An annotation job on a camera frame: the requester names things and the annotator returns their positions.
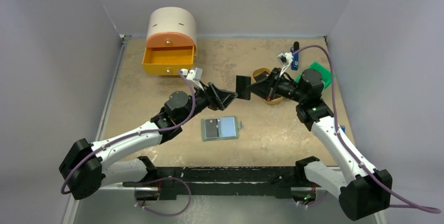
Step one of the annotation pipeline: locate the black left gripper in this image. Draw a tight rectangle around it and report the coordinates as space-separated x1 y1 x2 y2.
179 81 236 125

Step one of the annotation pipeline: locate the black card taken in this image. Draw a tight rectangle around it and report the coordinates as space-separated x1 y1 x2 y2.
236 75 251 100
204 119 219 139

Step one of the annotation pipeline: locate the green card holder wallet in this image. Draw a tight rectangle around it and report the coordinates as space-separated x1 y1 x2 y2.
201 116 243 142

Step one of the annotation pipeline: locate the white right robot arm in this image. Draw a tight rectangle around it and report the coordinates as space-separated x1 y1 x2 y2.
245 68 393 221

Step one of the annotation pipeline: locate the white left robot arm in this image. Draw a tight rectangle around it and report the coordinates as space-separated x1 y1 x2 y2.
59 83 238 200

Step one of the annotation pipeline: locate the tan oval tray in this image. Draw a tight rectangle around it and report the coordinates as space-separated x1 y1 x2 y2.
252 68 283 105

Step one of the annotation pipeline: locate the blue lighter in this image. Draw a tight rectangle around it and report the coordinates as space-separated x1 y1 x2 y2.
291 41 300 71

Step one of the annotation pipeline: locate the green plastic bin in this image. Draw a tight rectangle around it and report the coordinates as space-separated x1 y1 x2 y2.
308 62 332 89

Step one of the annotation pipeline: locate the yellow open drawer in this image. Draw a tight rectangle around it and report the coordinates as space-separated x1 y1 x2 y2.
141 46 196 75

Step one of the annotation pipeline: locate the white and orange drawer cabinet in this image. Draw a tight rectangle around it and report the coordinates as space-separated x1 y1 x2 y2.
145 7 197 49

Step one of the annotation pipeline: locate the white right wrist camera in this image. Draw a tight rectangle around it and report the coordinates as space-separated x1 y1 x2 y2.
276 52 293 77

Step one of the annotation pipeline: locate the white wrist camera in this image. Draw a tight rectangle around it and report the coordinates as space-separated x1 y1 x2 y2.
181 67 204 90
276 52 293 77

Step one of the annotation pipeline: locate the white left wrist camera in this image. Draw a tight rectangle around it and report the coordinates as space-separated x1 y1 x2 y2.
181 67 204 90

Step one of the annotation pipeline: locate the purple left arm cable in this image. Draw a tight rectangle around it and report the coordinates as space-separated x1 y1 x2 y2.
60 70 197 217

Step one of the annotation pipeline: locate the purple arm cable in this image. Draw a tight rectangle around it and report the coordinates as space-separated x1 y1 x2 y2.
291 44 442 215
60 70 197 217

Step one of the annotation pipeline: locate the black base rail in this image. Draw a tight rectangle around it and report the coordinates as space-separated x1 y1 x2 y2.
123 156 318 200

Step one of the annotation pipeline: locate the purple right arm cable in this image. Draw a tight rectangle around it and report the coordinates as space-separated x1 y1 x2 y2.
291 44 442 215

